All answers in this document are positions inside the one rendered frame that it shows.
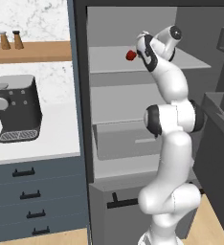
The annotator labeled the dark grey coffee machine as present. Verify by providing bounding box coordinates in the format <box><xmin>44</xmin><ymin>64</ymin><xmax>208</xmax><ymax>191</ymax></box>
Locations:
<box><xmin>0</xmin><ymin>74</ymin><xmax>43</xmax><ymax>145</ymax></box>

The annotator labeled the red bell pepper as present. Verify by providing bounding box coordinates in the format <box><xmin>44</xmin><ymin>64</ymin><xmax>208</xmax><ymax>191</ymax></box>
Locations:
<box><xmin>125</xmin><ymin>49</ymin><xmax>139</xmax><ymax>62</ymax></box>

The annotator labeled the white-capped brown shaker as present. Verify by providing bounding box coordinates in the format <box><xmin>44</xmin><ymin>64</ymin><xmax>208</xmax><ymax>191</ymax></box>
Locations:
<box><xmin>0</xmin><ymin>30</ymin><xmax>11</xmax><ymax>51</ymax></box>

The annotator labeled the dark fridge door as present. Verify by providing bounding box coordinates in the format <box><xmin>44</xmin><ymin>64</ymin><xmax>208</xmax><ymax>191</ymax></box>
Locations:
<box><xmin>192</xmin><ymin>26</ymin><xmax>224</xmax><ymax>245</ymax></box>

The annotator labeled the wooden wall shelf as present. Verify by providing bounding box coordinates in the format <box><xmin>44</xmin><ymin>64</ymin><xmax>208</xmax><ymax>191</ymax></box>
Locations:
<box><xmin>0</xmin><ymin>40</ymin><xmax>73</xmax><ymax>64</ymax></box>

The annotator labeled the blue-grey drawer front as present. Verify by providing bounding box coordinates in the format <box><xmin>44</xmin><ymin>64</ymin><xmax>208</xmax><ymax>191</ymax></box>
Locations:
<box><xmin>0</xmin><ymin>201</ymin><xmax>88</xmax><ymax>229</ymax></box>
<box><xmin>0</xmin><ymin>219</ymin><xmax>89</xmax><ymax>244</ymax></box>
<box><xmin>0</xmin><ymin>182</ymin><xmax>87</xmax><ymax>209</ymax></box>
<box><xmin>0</xmin><ymin>155</ymin><xmax>86</xmax><ymax>189</ymax></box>

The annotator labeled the grey fridge crisper drawer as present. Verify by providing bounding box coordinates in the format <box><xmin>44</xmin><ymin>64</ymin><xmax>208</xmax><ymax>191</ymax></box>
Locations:
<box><xmin>92</xmin><ymin>120</ymin><xmax>165</xmax><ymax>162</ymax></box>

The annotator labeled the black-capped brown shaker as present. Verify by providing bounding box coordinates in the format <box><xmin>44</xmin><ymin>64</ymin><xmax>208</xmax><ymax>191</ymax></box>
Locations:
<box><xmin>11</xmin><ymin>30</ymin><xmax>25</xmax><ymax>51</ymax></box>

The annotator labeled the grey freezer drawer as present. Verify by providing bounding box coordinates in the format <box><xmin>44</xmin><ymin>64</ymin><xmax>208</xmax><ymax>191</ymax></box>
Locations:
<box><xmin>87</xmin><ymin>173</ymin><xmax>203</xmax><ymax>245</ymax></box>

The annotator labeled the grey fridge shelf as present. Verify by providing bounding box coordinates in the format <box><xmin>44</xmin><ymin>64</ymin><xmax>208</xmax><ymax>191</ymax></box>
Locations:
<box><xmin>90</xmin><ymin>83</ymin><xmax>169</xmax><ymax>125</ymax></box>
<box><xmin>88</xmin><ymin>45</ymin><xmax>213</xmax><ymax>76</ymax></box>

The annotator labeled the grey open fridge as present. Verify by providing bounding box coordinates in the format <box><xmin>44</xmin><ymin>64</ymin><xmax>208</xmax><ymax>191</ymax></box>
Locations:
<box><xmin>73</xmin><ymin>0</ymin><xmax>224</xmax><ymax>245</ymax></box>

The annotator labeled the black freezer drawer handle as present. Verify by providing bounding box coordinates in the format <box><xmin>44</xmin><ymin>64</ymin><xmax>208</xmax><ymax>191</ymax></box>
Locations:
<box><xmin>106</xmin><ymin>191</ymin><xmax>140</xmax><ymax>211</ymax></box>

